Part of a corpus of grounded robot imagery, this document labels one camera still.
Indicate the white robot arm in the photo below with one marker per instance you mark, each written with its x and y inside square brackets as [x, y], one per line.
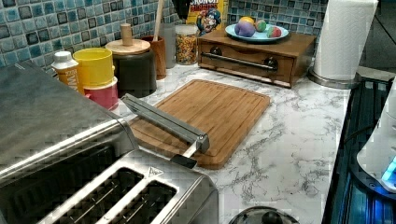
[377, 157]

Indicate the stainless steel toaster oven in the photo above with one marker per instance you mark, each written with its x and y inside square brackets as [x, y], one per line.
[53, 142]

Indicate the bamboo cutting board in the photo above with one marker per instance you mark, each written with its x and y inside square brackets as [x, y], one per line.
[226, 113]

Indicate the brown utensil holder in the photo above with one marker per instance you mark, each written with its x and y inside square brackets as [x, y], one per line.
[158, 47]

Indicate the glass jar of cereal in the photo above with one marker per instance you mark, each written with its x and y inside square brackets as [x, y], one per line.
[186, 44]

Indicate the black canister with wooden lid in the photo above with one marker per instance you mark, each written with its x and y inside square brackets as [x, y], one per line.
[134, 64]

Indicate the grey translucent cup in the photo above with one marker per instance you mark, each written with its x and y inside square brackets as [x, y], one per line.
[168, 34]

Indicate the light blue plate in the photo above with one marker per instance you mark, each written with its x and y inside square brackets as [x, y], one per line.
[257, 37]

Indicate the stainless steel two-slot toaster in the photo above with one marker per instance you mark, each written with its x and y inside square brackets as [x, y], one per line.
[141, 188]

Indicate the pink plastic cup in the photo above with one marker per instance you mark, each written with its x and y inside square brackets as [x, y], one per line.
[106, 95]

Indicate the purple toy fruit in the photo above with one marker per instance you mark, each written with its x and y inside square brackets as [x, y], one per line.
[245, 29]

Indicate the cereal box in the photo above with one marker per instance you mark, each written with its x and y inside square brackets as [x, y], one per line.
[207, 15]

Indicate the wooden drawer box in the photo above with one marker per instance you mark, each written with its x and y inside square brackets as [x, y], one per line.
[281, 62]

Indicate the yellow toy lemon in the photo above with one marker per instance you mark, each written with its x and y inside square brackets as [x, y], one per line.
[246, 19]

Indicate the red green toy apple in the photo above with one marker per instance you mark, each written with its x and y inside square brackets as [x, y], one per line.
[260, 26]

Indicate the red toy strawberry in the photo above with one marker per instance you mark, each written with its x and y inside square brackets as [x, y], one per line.
[273, 32]

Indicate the yellow plastic cup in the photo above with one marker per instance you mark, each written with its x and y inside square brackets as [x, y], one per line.
[95, 66]

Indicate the wooden spatula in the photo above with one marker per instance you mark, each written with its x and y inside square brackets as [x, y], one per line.
[159, 15]

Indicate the stainless steel kettle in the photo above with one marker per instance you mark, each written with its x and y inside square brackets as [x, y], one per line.
[263, 215]

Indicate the white capped orange bottle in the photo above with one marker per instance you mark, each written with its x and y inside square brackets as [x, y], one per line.
[67, 70]

